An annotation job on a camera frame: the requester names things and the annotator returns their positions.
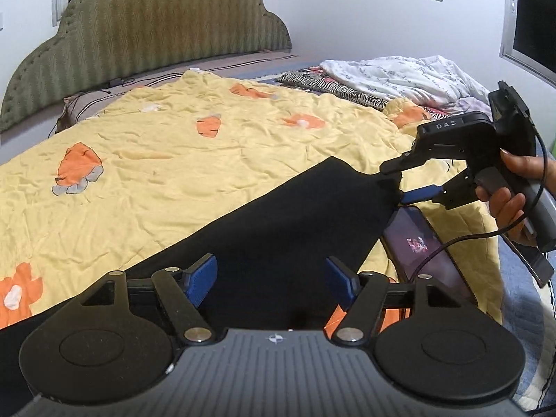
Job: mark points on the person's right hand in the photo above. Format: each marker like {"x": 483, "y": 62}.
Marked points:
{"x": 506, "y": 208}

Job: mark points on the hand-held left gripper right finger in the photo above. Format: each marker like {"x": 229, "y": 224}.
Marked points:
{"x": 341, "y": 280}

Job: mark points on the black smartphone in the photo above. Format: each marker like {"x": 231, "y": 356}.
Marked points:
{"x": 428, "y": 265}

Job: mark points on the white printed quilt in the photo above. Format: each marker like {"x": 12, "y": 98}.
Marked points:
{"x": 404, "y": 76}

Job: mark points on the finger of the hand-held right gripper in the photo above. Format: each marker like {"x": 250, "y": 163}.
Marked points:
{"x": 393, "y": 166}
{"x": 419, "y": 194}

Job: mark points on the blue patterned sheet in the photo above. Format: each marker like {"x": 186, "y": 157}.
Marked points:
{"x": 527, "y": 312}

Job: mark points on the zebra striped cloth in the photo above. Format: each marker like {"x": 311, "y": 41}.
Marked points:
{"x": 330, "y": 83}

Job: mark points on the green padded headboard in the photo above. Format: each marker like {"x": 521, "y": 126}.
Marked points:
{"x": 130, "y": 30}

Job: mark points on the dark window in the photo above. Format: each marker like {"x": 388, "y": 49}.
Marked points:
{"x": 534, "y": 13}

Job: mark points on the grey striped bed sheet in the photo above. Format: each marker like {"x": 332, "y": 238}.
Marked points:
{"x": 226, "y": 64}

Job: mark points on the black pants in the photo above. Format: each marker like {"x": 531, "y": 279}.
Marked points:
{"x": 282, "y": 221}

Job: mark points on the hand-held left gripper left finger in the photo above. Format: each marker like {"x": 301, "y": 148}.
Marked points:
{"x": 202, "y": 280}

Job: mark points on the yellow carrot print blanket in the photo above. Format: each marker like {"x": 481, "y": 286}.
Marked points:
{"x": 173, "y": 147}

